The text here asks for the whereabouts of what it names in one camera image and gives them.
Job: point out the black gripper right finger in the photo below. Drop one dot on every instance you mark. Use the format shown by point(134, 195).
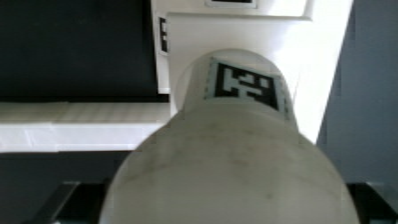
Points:
point(376, 200)

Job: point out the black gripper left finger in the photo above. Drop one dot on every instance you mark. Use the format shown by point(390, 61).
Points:
point(74, 204)

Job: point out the white lamp base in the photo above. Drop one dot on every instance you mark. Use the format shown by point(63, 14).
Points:
point(248, 31)

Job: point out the white L-shaped boundary frame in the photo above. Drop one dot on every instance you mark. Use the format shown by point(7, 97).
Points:
point(60, 127)

